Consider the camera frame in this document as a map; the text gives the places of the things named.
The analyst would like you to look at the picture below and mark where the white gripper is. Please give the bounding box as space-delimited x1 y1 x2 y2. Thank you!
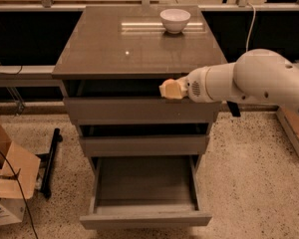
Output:
158 67 211 103

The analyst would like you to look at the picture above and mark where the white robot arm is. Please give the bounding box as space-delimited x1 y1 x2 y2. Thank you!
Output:
159 49 299 116

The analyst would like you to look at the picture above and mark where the grey drawer cabinet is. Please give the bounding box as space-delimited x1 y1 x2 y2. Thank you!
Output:
51 4 233 166

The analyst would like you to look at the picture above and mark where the middle grey drawer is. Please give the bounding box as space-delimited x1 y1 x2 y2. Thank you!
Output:
80 122 209 156

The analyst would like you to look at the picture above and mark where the grey drawer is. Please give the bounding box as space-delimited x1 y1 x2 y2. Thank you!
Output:
80 122 209 156
62 79 220 125
80 155 211 230

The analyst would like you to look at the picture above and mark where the top grey drawer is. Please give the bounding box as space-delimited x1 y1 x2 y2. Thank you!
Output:
62 79 220 125

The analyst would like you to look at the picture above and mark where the bottom grey drawer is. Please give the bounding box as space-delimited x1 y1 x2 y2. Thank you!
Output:
80 155 211 230

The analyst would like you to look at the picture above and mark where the white ceramic bowl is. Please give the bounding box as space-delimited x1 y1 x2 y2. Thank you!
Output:
159 9 191 34

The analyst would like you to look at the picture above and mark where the cardboard box right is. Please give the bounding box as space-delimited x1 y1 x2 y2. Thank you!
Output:
276 108 299 157

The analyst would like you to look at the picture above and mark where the black metal stand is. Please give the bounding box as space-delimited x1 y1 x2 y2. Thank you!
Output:
38 128 63 199

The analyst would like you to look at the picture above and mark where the open cardboard box left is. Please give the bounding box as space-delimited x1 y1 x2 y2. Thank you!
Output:
0 124 40 226

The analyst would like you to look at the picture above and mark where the black bracket behind cabinet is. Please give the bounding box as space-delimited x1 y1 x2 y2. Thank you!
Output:
227 101 241 118

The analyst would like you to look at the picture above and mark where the white cable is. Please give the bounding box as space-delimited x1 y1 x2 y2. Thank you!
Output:
244 2 257 53

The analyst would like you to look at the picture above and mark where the black cable left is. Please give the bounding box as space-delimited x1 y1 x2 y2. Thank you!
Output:
0 139 40 239

